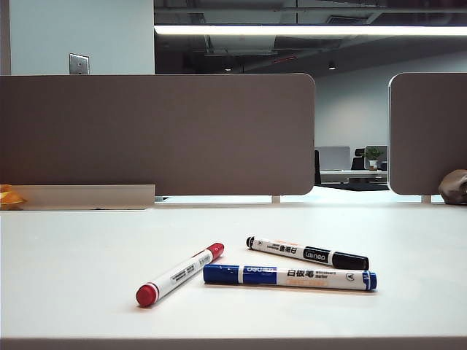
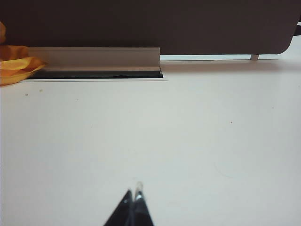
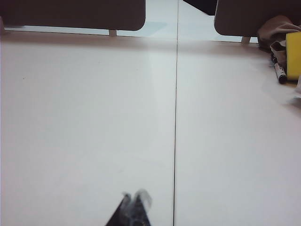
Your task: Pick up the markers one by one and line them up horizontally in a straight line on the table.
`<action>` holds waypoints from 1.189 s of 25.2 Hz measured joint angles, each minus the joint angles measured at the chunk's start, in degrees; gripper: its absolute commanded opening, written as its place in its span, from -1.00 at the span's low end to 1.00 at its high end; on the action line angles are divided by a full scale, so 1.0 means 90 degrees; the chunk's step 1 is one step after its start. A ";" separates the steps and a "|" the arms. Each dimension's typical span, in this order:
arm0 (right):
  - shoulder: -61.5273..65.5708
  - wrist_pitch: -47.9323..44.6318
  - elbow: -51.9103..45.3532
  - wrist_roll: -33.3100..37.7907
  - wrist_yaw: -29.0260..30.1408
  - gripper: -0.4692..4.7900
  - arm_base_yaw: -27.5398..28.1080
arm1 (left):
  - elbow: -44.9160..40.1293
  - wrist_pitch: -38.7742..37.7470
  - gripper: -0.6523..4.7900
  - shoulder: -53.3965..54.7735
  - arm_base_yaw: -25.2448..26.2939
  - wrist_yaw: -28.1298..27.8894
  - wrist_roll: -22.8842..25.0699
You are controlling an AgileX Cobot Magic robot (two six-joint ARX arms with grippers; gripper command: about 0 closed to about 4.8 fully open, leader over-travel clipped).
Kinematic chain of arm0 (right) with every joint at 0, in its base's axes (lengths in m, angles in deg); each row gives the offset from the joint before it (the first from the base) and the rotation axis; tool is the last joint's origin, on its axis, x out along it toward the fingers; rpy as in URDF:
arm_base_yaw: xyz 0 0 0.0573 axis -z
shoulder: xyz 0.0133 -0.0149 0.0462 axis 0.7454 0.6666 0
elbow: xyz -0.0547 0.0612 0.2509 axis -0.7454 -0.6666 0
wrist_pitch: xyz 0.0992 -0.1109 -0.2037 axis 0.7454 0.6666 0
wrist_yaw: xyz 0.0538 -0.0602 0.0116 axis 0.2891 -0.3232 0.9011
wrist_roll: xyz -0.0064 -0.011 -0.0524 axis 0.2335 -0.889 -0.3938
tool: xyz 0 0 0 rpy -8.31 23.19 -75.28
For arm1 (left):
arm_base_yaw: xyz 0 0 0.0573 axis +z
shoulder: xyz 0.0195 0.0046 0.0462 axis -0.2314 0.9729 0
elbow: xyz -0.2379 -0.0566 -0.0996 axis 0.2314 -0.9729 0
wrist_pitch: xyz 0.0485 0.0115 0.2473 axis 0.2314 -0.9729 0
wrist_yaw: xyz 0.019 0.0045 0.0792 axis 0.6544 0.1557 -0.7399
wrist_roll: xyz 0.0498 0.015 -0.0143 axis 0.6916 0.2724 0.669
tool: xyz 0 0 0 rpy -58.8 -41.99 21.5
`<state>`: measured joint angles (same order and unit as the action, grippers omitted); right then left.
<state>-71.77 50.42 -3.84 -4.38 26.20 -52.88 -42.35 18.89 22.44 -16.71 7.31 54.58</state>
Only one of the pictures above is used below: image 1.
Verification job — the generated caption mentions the brown crumpled object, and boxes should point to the brown crumpled object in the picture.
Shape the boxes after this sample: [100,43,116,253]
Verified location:
[437,168,467,204]

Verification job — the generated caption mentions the potted green plant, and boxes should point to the potted green plant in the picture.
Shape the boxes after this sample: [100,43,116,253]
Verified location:
[364,146,384,172]

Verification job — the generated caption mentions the black whiteboard marker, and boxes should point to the black whiteboard marker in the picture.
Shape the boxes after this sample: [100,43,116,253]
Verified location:
[245,236,370,271]

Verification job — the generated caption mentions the grey background divider panel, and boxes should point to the grey background divider panel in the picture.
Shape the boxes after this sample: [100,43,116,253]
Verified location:
[315,145,351,171]

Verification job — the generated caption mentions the red whiteboard marker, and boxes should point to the red whiteboard marker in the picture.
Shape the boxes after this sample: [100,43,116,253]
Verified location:
[135,242,225,308]

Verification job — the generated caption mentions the black office chair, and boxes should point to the black office chair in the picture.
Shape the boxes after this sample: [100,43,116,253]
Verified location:
[350,147,366,171]

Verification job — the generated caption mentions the grey ceiling air duct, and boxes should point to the grey ceiling air duct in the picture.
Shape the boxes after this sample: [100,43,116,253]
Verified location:
[204,34,278,56]

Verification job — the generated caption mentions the metal wall plate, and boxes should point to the metal wall plate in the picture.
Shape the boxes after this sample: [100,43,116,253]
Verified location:
[69,52,90,76]

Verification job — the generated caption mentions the ceiling strip light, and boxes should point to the ceiling strip light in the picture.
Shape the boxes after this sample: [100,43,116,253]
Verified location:
[153,24,467,36]

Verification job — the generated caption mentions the blue whiteboard marker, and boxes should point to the blue whiteboard marker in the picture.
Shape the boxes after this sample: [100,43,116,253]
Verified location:
[202,263,379,292]

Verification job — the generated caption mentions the orange object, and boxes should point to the orange object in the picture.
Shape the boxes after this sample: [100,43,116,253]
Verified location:
[0,184,29,209]

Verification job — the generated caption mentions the white background desk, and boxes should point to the white background desk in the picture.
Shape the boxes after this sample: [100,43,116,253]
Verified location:
[320,169,389,184]

